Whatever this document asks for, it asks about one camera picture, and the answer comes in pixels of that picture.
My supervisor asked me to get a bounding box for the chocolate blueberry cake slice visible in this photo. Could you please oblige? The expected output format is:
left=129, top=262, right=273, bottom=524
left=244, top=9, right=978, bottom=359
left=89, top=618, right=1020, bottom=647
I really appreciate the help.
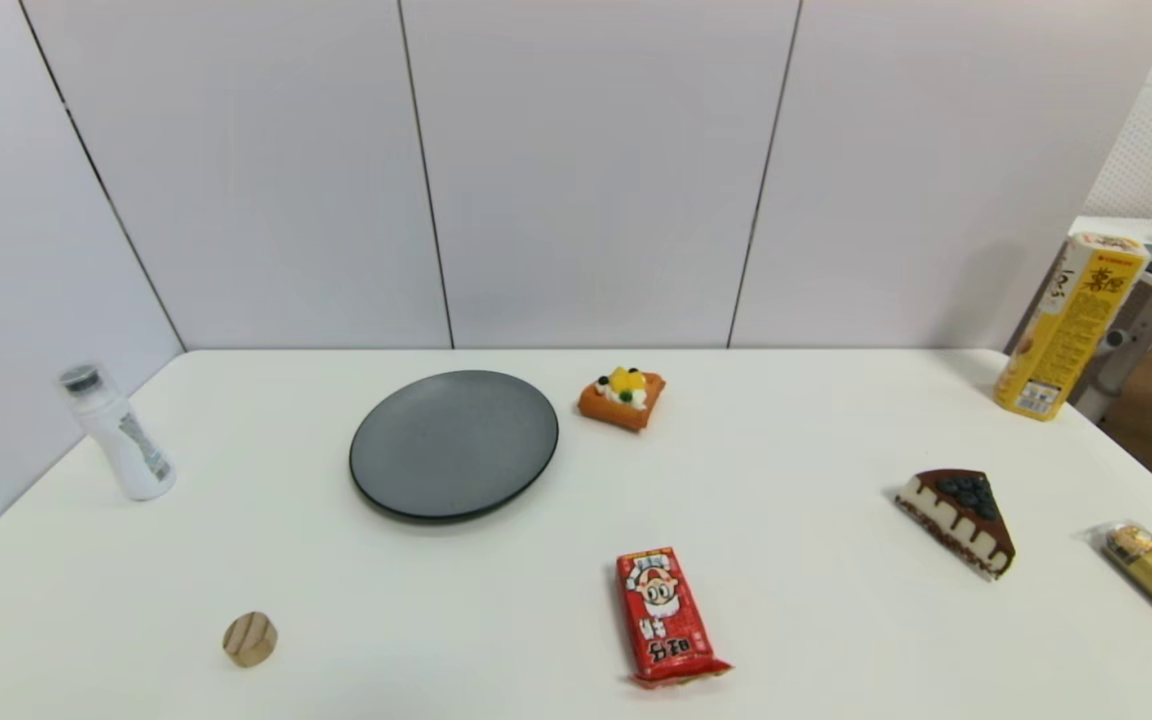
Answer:
left=894, top=468, right=1017, bottom=581

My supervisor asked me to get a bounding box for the triangle waffle bread with fruit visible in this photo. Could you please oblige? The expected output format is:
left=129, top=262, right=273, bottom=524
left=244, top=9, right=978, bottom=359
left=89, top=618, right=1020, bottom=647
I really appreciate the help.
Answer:
left=577, top=366, right=667, bottom=433

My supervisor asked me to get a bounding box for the tall yellow carton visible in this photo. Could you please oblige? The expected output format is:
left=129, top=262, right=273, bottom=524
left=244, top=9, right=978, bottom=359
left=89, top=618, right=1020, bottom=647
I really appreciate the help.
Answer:
left=994, top=232, right=1151, bottom=422

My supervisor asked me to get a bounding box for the white table leg stand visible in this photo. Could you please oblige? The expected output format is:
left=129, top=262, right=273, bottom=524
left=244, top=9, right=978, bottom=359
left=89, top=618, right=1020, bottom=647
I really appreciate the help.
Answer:
left=1074, top=290, right=1152, bottom=423

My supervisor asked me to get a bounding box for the dark grey round plate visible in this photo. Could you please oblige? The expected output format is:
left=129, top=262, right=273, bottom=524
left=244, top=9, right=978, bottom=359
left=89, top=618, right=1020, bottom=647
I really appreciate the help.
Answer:
left=349, top=370, right=560, bottom=524

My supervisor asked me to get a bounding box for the red cartoon snack pack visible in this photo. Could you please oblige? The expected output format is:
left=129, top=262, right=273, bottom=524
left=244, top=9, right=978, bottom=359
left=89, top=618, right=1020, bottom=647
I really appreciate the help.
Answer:
left=616, top=546, right=734, bottom=690

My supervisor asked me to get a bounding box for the white plastic bottle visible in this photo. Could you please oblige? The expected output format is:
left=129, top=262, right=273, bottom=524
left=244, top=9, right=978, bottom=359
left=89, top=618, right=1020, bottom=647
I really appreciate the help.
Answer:
left=58, top=362, right=177, bottom=502

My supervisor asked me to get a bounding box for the small wooden cylinder block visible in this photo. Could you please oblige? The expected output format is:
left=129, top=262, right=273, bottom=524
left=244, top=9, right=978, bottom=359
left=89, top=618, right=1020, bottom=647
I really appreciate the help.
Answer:
left=222, top=611, right=279, bottom=669

